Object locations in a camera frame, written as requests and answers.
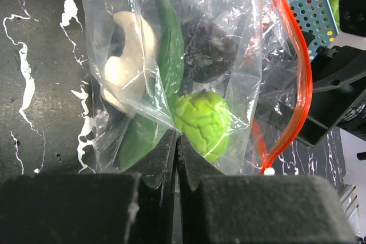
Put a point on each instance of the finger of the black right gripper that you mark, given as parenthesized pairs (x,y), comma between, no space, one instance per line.
(337,70)

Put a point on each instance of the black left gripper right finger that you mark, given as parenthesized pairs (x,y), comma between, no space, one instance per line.
(218,208)

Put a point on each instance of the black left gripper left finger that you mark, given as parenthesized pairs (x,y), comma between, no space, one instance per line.
(135,206)

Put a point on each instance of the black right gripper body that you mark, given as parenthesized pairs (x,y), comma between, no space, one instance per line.
(353,119)

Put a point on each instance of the green fake lime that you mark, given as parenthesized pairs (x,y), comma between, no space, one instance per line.
(335,10)
(205,119)

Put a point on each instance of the green fake cucumber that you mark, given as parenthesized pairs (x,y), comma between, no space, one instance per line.
(143,134)

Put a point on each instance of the clear bag with green food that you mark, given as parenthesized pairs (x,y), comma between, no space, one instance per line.
(250,52)

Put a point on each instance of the white fake garlic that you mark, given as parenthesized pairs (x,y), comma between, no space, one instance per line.
(124,74)

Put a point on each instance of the light blue plastic basket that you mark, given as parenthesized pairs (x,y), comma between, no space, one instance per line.
(315,17)

